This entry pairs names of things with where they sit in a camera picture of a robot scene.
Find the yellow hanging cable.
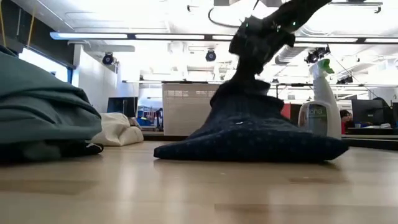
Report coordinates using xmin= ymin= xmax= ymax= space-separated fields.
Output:
xmin=26 ymin=0 xmax=37 ymax=49
xmin=0 ymin=0 xmax=7 ymax=47

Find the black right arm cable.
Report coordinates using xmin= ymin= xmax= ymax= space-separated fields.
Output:
xmin=207 ymin=6 xmax=242 ymax=29

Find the white spray bottle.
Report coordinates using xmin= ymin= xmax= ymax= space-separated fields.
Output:
xmin=297 ymin=58 xmax=342 ymax=140

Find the blue-framed window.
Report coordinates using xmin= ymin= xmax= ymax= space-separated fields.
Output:
xmin=18 ymin=46 xmax=74 ymax=88

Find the black ceiling light cluster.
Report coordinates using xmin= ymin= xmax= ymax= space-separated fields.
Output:
xmin=304 ymin=45 xmax=331 ymax=65

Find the long ceiling light fixture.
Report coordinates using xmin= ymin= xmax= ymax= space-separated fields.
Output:
xmin=49 ymin=30 xmax=236 ymax=41

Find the navy dotted shirt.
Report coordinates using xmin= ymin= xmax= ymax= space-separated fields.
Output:
xmin=154 ymin=79 xmax=349 ymax=162

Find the dark background monitor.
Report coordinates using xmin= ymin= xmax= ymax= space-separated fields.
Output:
xmin=107 ymin=96 xmax=139 ymax=118
xmin=351 ymin=99 xmax=384 ymax=124

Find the white laundry basket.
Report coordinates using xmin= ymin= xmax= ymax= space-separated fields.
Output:
xmin=162 ymin=82 xmax=220 ymax=137

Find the black metal rail stand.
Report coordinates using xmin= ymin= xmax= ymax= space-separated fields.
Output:
xmin=275 ymin=82 xmax=313 ymax=103

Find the person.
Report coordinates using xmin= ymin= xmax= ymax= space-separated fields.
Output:
xmin=340 ymin=109 xmax=354 ymax=135

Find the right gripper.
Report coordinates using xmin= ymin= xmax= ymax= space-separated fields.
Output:
xmin=228 ymin=15 xmax=296 ymax=83

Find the grey-green garment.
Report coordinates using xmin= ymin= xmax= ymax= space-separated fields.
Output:
xmin=0 ymin=45 xmax=103 ymax=161

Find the orange partition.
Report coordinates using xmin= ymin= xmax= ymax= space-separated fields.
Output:
xmin=280 ymin=102 xmax=294 ymax=121

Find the white garment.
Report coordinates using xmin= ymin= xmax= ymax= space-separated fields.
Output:
xmin=90 ymin=112 xmax=144 ymax=147

